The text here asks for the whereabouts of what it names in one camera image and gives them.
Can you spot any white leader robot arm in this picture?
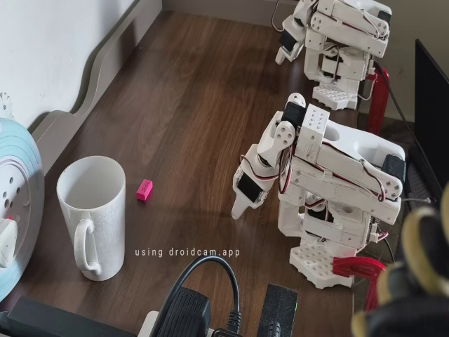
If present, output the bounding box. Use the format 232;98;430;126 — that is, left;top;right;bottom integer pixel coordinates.
280;0;393;112

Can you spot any small pink block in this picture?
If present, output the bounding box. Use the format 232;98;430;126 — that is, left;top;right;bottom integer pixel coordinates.
135;178;154;203

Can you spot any black box with green light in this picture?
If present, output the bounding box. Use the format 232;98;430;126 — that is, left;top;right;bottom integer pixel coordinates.
257;282;300;337

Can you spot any red table clamp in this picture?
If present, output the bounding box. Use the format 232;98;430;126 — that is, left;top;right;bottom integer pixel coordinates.
333;256;387;312
366;66;391;135

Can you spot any black power adapter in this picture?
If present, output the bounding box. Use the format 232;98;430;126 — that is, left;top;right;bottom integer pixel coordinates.
153;286;213;337

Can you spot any white ceramic mug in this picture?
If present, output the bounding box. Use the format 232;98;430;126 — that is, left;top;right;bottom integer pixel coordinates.
56;156;127;282

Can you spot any black monitor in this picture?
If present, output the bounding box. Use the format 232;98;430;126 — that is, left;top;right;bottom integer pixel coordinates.
415;38;449;197

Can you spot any blurred black yellow object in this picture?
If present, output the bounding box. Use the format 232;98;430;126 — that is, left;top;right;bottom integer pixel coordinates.
350;182;449;337

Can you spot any flat black device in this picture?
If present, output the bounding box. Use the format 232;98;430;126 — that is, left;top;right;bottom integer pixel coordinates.
0;295;138;337

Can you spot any white power plug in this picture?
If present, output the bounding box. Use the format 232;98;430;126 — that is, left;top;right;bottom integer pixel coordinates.
0;216;20;270

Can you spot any white gear-shaped object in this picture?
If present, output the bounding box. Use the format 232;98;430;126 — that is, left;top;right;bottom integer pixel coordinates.
0;92;14;119

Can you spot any thick black power cable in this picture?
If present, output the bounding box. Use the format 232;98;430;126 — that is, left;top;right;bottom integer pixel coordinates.
163;255;243;337

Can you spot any thin black cable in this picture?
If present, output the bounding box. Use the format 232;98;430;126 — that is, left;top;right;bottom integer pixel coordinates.
373;61;418;141

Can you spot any grey wavy furniture frame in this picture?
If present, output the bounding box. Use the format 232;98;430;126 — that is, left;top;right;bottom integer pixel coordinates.
27;0;164;180

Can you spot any blue white cable reel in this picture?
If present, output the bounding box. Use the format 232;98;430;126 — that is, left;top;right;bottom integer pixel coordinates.
0;117;46;300

